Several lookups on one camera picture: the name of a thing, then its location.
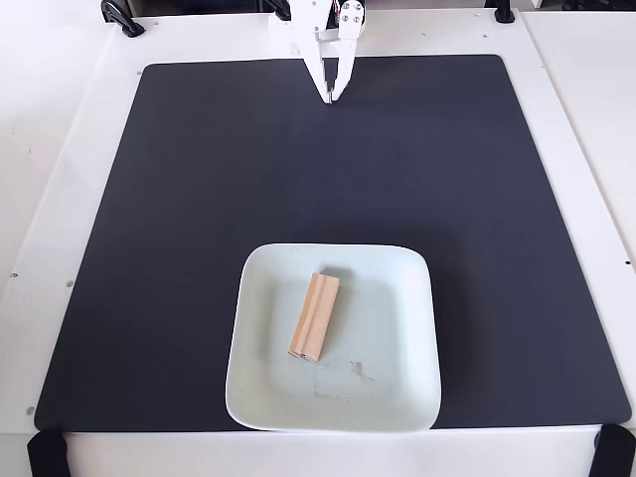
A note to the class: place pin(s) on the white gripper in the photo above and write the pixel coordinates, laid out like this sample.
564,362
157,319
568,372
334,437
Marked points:
311,42

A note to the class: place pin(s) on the wooden block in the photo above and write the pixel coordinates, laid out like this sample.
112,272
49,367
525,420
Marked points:
314,318

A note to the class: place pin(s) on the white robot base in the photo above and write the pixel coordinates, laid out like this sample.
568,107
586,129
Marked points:
283,36

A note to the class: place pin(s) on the white square plate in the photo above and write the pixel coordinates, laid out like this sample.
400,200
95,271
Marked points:
372,338

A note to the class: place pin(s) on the black table clamp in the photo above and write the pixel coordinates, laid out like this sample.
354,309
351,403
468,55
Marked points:
279,9
503,10
121,17
47,454
616,452

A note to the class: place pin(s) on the black mat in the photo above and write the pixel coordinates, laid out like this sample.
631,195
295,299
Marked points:
174,248

